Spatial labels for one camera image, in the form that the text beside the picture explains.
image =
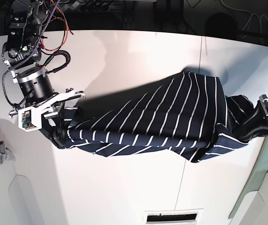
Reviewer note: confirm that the white bin left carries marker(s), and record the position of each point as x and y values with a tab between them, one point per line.
18	202

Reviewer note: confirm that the navy white striped t-shirt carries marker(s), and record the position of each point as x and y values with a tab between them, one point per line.
189	115

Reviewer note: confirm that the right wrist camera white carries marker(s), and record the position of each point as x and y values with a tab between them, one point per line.
29	119

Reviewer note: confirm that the white cables background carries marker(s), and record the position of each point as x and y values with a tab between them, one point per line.
249	20

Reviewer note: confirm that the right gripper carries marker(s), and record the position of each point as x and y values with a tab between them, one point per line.
38	92

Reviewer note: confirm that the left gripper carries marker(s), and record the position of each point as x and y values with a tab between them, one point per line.
256	125

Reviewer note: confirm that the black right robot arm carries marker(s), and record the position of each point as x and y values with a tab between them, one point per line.
30	63

